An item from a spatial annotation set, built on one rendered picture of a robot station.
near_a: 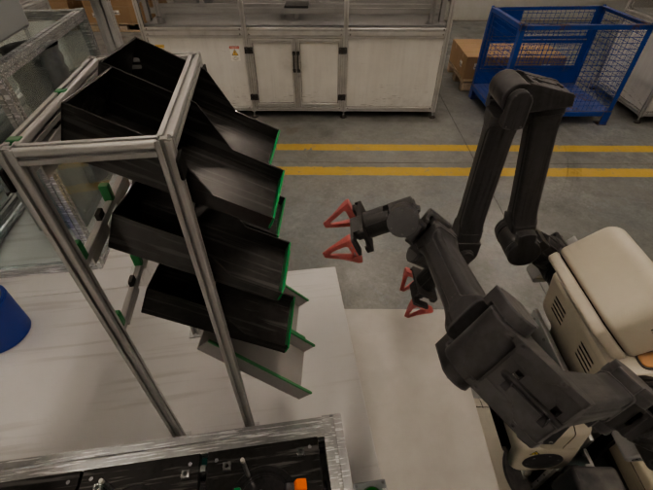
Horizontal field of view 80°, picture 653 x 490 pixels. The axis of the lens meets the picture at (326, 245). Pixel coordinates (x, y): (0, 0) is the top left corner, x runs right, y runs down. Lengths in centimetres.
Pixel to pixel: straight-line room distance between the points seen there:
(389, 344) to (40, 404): 97
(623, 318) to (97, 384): 124
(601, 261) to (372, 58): 377
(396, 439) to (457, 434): 15
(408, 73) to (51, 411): 408
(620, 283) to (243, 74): 412
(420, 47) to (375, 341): 362
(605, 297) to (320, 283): 85
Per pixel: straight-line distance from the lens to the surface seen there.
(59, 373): 139
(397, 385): 117
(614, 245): 92
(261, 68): 449
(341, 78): 445
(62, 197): 146
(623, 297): 85
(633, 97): 576
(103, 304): 71
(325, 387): 115
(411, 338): 126
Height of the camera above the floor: 187
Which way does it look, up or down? 42 degrees down
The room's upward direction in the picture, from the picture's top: straight up
